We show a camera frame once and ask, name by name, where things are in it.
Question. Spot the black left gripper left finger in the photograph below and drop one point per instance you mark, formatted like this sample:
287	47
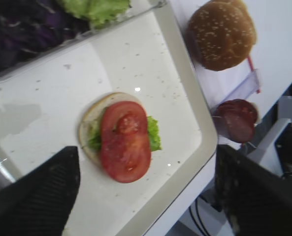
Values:
39	204

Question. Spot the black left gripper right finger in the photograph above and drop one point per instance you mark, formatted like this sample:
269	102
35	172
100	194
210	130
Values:
256	202

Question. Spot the red tomato slice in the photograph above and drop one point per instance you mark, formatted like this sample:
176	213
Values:
125	150

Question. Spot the green lettuce leaf on bun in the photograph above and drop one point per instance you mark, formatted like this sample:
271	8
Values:
93	139

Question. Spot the dark red meat patties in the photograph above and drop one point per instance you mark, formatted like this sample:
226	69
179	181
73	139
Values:
236	119

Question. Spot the green lettuce pile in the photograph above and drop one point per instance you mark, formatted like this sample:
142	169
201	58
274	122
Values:
97	12

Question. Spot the bottom bun slice on tray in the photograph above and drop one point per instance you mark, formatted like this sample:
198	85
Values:
92	117

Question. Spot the right red tape strip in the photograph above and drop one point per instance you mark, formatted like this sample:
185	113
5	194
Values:
255	74

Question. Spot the white metal tray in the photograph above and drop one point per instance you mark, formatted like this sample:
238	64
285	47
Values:
42	104

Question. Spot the front sesame bun top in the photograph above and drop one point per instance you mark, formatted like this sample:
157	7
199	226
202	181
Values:
222	36

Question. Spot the sesame bun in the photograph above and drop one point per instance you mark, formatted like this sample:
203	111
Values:
243	8
222	36

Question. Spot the clear plastic salad container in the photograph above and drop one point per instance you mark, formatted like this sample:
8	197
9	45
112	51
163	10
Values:
137	8

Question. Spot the shredded purple cabbage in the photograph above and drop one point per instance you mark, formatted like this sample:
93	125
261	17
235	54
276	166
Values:
29	28

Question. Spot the rear sesame bun top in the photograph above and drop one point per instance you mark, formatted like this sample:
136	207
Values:
243	8

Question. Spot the upper right clear rail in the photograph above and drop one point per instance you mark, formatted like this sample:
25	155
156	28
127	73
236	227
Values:
246	88

